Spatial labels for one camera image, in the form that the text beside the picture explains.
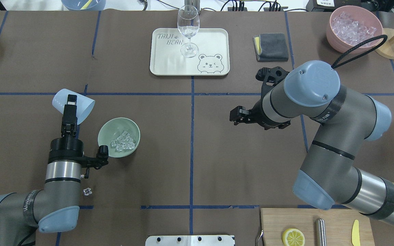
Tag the half lemon slice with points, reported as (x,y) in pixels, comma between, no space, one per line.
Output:
(293,237)

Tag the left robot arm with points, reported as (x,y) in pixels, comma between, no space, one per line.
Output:
(55,208)

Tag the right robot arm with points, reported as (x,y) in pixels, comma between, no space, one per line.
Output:
(346,117)

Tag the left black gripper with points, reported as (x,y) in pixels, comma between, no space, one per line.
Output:
(65,148)

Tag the yellow plastic knife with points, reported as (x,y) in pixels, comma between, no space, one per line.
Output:
(355,236)

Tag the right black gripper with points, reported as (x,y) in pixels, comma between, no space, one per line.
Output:
(258,112)

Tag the light blue cup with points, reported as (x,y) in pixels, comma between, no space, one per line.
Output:
(84,104)

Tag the steel muddler black cap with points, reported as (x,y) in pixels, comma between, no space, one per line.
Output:
(320,232)

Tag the wooden cutting board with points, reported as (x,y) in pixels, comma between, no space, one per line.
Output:
(338,225)

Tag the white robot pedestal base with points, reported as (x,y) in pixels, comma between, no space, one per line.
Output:
(190,240)

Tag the green bowl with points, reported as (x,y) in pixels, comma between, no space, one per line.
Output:
(121,136)

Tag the stray ice cube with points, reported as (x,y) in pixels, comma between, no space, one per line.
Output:
(87,191)

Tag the wooden mug tree stand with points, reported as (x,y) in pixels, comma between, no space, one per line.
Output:
(392,44)

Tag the wine glass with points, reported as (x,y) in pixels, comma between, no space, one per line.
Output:
(188,24)

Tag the pink bowl with ice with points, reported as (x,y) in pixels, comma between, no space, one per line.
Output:
(350,25)

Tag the blue bowl with fork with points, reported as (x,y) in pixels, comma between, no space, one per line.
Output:
(84,5)

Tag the grey yellow cloth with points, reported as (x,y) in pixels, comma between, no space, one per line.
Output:
(271,47)

